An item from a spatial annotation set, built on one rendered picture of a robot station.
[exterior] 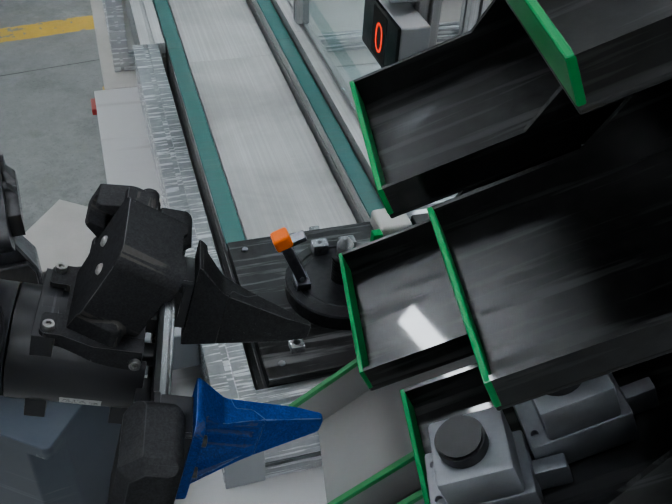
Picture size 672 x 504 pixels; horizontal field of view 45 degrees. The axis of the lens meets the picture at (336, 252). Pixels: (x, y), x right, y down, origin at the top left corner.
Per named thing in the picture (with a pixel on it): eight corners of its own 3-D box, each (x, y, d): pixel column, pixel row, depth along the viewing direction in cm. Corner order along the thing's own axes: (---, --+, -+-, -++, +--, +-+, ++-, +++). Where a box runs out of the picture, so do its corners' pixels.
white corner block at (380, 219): (378, 253, 108) (381, 229, 105) (368, 232, 111) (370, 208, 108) (411, 248, 109) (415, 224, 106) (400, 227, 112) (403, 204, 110)
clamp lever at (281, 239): (296, 286, 95) (272, 243, 90) (291, 275, 97) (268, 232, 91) (323, 273, 95) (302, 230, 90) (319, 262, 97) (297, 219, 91)
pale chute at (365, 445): (333, 543, 72) (298, 526, 69) (319, 422, 82) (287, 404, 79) (607, 383, 61) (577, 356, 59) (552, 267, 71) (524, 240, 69)
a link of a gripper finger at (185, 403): (135, 485, 38) (147, 431, 35) (147, 343, 45) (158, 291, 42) (178, 488, 38) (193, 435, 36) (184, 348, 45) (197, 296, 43)
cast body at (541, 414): (541, 475, 50) (515, 414, 46) (518, 419, 54) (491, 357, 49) (672, 427, 49) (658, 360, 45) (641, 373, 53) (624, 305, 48)
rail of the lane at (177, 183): (225, 489, 90) (221, 428, 83) (138, 94, 154) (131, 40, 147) (274, 478, 91) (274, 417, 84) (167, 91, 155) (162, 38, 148)
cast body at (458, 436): (445, 539, 50) (409, 483, 46) (436, 476, 53) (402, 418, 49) (581, 508, 48) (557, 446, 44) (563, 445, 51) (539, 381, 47)
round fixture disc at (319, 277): (301, 339, 92) (301, 327, 91) (273, 260, 103) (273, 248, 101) (415, 318, 96) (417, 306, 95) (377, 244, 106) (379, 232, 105)
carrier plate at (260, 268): (268, 392, 89) (268, 379, 88) (227, 253, 106) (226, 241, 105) (469, 352, 95) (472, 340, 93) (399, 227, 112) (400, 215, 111)
